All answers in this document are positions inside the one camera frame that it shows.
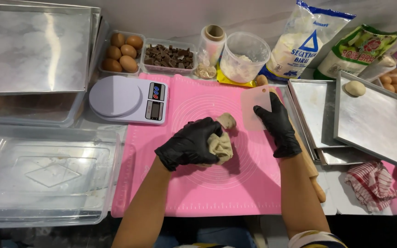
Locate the red white checkered cloth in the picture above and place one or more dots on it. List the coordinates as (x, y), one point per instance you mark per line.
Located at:
(370, 184)

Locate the blue white flour bag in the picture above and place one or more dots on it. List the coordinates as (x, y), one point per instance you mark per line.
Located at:
(305, 41)

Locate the person's patterned sleeve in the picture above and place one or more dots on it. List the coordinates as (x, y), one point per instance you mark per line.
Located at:
(317, 240)

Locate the heap of chocolate chunks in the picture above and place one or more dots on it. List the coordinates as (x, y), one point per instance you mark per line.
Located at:
(169, 57)

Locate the round dough ball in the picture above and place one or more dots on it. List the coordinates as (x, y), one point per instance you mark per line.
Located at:
(355, 88)

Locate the plastic wrap roll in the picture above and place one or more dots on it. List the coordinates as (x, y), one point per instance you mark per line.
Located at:
(212, 43)

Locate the person's right hand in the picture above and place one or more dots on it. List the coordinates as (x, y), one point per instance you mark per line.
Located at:
(281, 132)

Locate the person's blue jeans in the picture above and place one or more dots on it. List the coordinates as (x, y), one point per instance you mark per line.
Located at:
(215, 237)

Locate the large clear plastic lid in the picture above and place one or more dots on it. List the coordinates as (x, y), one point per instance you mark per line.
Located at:
(47, 172)

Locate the person's left hand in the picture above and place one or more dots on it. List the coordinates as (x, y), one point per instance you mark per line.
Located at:
(186, 144)

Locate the clear plastic chocolate container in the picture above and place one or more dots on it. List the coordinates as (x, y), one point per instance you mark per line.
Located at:
(150, 69)

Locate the clear plastic box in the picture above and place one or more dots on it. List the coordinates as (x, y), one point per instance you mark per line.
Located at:
(26, 106)

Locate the clear bag white powder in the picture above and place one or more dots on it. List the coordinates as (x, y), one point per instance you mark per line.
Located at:
(379, 67)

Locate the small beige dough piece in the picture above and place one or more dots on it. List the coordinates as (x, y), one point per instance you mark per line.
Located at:
(226, 120)

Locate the translucent plastic dough scraper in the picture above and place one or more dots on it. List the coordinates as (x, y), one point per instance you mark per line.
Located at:
(252, 100)

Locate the green white flour bag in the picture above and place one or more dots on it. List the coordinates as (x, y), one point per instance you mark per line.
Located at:
(353, 51)

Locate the round clear tub with flour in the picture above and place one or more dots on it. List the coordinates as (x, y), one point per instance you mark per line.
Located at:
(243, 58)

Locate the white digital kitchen scale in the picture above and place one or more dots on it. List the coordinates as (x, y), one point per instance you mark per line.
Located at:
(115, 98)

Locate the square metal baking tray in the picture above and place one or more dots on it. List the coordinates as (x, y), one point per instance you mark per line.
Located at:
(374, 124)
(343, 156)
(312, 110)

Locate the stack of metal baking trays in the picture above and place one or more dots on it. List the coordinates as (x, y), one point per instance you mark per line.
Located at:
(29, 48)

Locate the small clear bag brown granules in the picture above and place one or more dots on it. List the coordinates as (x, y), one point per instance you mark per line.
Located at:
(206, 71)

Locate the yellow packet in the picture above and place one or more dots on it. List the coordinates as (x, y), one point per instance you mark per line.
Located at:
(231, 82)

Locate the wooden rolling pin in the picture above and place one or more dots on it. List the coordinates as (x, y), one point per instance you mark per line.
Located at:
(310, 165)

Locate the clear plastic egg container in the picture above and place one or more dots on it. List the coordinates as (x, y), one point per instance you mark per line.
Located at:
(140, 53)

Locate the beige dough lump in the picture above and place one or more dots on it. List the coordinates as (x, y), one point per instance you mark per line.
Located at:
(222, 148)

